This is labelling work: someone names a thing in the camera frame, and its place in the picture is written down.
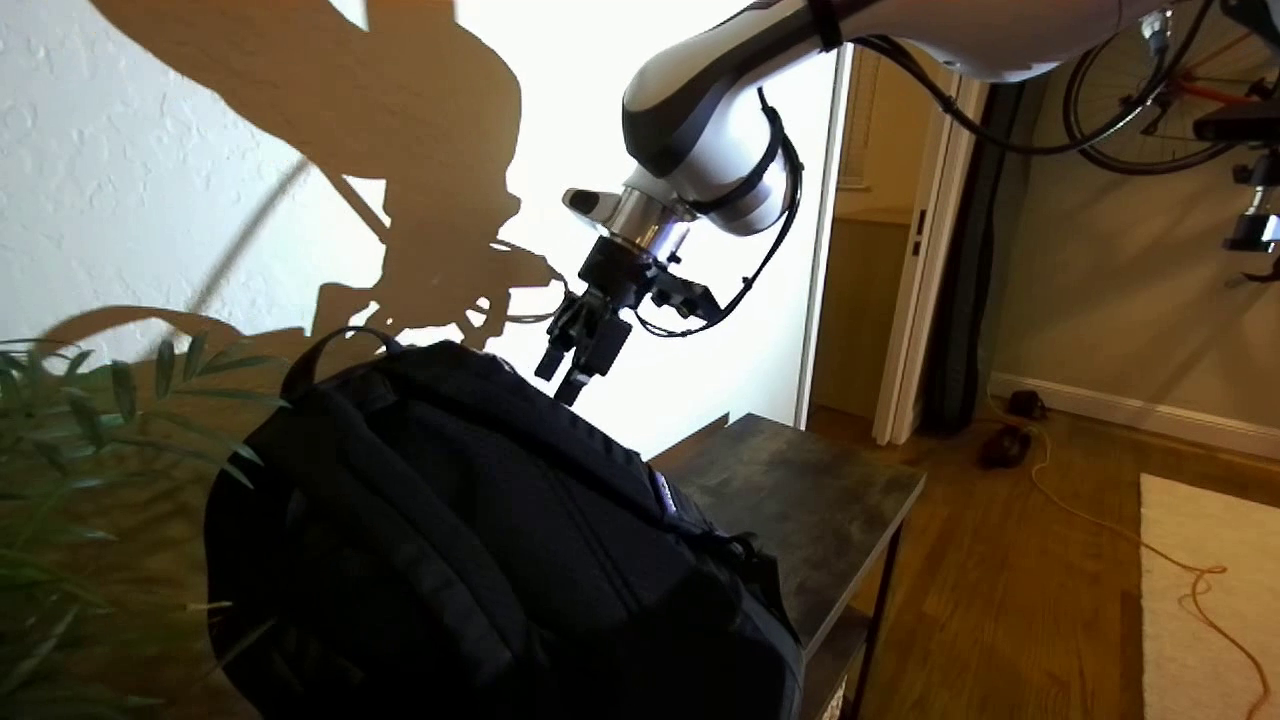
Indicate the black backpack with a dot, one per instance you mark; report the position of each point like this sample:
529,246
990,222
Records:
493,561

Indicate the black metal fixture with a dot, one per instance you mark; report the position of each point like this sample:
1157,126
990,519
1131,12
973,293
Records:
1257,234

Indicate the white baseboard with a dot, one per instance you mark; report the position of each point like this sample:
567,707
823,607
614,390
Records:
1145,413

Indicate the black upright post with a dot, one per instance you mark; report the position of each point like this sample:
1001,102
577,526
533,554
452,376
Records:
980,266

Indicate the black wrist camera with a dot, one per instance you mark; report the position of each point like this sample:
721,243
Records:
682,297

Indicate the bicycle with red frame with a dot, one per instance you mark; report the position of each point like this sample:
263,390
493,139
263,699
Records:
1234,126

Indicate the white door frame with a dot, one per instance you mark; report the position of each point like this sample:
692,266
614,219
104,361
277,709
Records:
920,266

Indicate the green leafy plant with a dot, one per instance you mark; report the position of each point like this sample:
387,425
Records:
81,504

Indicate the dark wooden table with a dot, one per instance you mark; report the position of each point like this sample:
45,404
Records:
880,602

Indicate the beige floor rug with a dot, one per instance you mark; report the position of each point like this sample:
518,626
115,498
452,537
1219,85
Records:
1203,642

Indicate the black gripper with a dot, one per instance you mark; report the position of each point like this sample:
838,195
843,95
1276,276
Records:
618,273

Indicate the small black floor object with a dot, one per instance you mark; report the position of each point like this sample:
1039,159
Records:
1024,403
1001,447

